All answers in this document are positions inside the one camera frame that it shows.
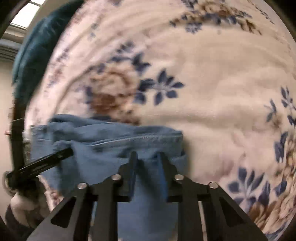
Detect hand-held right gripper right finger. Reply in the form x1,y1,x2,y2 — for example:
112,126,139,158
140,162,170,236
159,152,269,241

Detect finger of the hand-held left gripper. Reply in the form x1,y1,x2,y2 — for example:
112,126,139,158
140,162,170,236
11,118,25,172
6,148,74,179

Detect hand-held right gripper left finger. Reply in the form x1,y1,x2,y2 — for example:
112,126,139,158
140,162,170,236
26,152,139,241

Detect blue denim pants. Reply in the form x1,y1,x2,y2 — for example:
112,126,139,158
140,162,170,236
30,114,188,241

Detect person's left hand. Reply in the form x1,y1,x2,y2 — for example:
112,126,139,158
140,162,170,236
9,194,49,223

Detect teal folded quilt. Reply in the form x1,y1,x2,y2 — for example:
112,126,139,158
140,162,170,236
12,0,84,106

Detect floral bed blanket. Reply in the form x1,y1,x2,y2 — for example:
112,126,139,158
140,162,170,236
23,0,296,241

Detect white framed window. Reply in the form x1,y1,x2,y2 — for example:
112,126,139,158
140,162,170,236
10,0,47,31

